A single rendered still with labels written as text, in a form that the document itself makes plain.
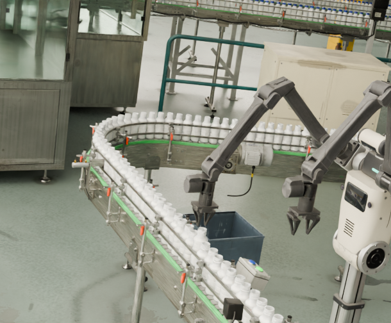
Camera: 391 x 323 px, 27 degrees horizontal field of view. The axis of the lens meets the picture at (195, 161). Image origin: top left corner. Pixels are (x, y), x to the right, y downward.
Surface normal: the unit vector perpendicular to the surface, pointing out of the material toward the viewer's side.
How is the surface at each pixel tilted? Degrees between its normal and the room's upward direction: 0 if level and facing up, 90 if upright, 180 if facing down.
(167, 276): 90
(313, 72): 90
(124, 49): 90
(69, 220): 0
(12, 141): 90
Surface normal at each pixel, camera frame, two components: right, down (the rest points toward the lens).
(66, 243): 0.14, -0.94
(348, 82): 0.12, 0.34
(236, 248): 0.42, 0.36
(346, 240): -0.90, 0.02
